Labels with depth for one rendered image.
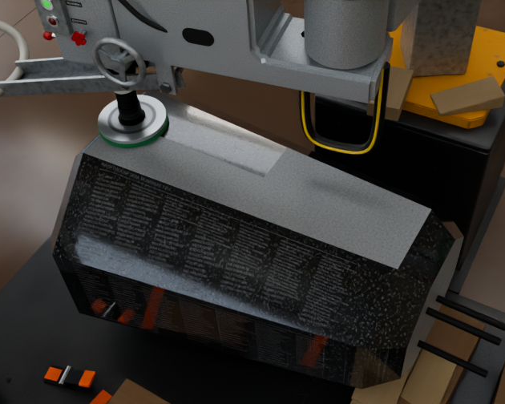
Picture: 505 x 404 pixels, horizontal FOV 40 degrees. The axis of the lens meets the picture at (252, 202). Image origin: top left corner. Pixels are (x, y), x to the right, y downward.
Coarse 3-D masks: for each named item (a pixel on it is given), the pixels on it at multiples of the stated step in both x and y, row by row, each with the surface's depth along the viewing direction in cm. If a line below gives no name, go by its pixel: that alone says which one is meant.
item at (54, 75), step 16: (16, 64) 223; (32, 64) 220; (48, 64) 217; (64, 64) 214; (80, 64) 211; (16, 80) 212; (32, 80) 209; (48, 80) 205; (64, 80) 202; (80, 80) 200; (96, 80) 197; (144, 80) 190; (176, 80) 185
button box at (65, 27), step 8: (56, 0) 170; (40, 8) 174; (56, 8) 172; (64, 8) 173; (40, 16) 177; (56, 16) 174; (64, 16) 174; (48, 24) 178; (64, 24) 176; (56, 32) 179; (64, 32) 178; (72, 32) 178
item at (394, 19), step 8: (392, 0) 159; (400, 0) 159; (408, 0) 164; (416, 0) 169; (392, 8) 160; (400, 8) 161; (408, 8) 166; (392, 16) 162; (400, 16) 163; (392, 24) 163; (400, 24) 167
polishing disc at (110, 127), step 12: (144, 96) 219; (108, 108) 217; (144, 108) 216; (156, 108) 215; (108, 120) 213; (144, 120) 212; (156, 120) 211; (108, 132) 209; (120, 132) 209; (132, 132) 209; (144, 132) 208; (156, 132) 209
